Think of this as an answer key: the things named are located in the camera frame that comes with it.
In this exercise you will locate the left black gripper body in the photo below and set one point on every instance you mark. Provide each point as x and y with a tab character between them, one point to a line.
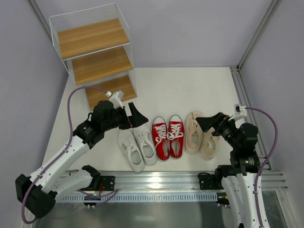
128	118

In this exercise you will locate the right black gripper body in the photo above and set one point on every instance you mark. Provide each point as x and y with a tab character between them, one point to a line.
219	123

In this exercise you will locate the beige lace sneaker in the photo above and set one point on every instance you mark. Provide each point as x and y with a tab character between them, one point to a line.
193	133
209	144

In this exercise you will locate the red sneaker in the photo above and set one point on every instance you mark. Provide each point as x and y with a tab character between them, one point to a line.
175	136
159	135

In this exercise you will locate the white sneaker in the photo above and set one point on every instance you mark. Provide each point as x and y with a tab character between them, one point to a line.
130	150
146	145

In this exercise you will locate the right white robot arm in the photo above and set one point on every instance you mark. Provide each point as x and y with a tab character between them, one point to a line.
240	179

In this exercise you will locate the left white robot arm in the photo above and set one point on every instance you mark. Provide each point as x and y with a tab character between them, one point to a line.
39	191

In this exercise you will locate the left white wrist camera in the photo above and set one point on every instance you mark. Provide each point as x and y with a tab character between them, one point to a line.
115	98

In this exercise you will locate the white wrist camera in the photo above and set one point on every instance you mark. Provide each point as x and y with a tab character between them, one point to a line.
115	98
240	112

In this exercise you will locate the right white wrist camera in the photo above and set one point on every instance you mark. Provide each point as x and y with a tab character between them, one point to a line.
240	112

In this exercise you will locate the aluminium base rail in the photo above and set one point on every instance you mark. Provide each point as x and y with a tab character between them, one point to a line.
180	180

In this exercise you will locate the grey slotted cable duct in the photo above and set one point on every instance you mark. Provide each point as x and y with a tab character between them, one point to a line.
132	197

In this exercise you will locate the left aluminium frame post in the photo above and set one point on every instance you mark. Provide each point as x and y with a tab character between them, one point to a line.
41	19

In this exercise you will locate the aluminium frame post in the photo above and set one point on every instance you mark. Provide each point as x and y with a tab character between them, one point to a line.
274	4
41	19

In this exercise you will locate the right aluminium frame post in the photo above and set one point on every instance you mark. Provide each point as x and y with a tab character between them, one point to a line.
274	4

